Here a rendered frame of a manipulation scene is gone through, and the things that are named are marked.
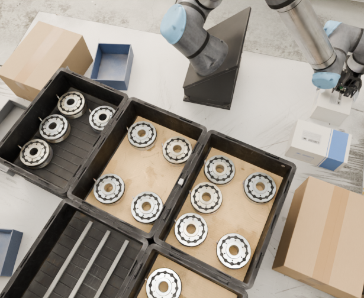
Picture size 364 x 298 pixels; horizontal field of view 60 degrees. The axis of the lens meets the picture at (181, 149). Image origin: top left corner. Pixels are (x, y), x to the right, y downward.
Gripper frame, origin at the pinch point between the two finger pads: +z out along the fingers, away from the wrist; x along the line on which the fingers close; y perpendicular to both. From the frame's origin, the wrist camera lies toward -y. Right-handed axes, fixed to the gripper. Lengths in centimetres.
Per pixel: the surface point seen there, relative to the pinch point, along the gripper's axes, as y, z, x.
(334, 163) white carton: 30.0, 0.2, 5.3
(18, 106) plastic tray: 48, 5, -122
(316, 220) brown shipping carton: 56, -10, 1
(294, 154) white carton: 30.2, 2.9, -8.5
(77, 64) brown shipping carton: 24, -2, -105
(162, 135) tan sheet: 44, -7, -56
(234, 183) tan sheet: 52, -7, -26
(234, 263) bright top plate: 77, -10, -19
